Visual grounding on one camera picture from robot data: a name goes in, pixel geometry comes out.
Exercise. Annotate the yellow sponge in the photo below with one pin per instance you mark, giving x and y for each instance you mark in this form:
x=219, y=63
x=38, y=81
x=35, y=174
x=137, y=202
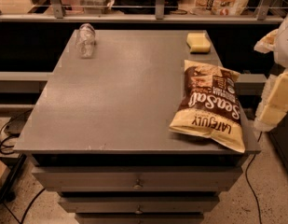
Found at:
x=198, y=43

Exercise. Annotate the metal railing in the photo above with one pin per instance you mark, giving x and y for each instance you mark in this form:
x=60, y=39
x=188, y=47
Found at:
x=100, y=11

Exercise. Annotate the grey bench shelf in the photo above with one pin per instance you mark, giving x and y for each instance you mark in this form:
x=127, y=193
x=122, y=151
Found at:
x=23, y=82

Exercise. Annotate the brown and yellow chip bag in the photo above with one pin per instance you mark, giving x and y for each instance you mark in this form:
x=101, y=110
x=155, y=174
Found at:
x=210, y=108

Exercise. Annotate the black bag behind railing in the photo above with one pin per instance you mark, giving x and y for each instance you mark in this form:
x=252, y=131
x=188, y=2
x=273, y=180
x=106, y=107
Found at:
x=143, y=6

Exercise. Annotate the grey drawer cabinet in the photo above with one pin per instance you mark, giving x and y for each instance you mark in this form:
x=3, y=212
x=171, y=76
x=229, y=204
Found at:
x=102, y=123

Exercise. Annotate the top drawer knob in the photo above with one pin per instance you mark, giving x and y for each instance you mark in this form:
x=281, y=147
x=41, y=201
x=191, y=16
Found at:
x=138, y=185

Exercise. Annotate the drawer knob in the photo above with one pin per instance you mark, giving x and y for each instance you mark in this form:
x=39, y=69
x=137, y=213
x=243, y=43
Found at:
x=138, y=210
x=138, y=185

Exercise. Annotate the clear plastic bottle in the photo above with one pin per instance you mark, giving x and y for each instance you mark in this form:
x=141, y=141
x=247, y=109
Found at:
x=85, y=40

